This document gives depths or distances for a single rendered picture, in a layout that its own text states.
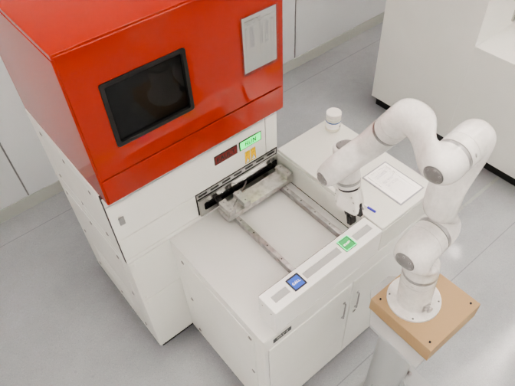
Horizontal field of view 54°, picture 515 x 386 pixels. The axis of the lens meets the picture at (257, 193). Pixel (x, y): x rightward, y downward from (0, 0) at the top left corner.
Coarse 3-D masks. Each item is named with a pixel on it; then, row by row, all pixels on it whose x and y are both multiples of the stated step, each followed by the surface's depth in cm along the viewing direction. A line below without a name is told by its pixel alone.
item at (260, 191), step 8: (272, 176) 228; (280, 176) 228; (256, 184) 225; (264, 184) 225; (272, 184) 225; (280, 184) 224; (248, 192) 222; (256, 192) 222; (264, 192) 221; (272, 192) 223; (232, 200) 219; (256, 200) 219; (240, 208) 216; (248, 208) 218; (224, 216) 215; (232, 216) 213
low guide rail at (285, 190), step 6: (288, 192) 225; (294, 198) 223; (300, 198) 222; (300, 204) 221; (306, 204) 219; (306, 210) 220; (312, 210) 217; (312, 216) 218; (318, 216) 215; (324, 222) 213; (330, 222) 212; (330, 228) 211; (336, 228) 210; (336, 234) 210
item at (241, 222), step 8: (240, 224) 215; (248, 232) 212; (256, 232) 210; (256, 240) 210; (264, 240) 207; (264, 248) 207; (272, 248) 204; (272, 256) 204; (280, 256) 202; (280, 264) 202; (288, 264) 199; (288, 272) 200
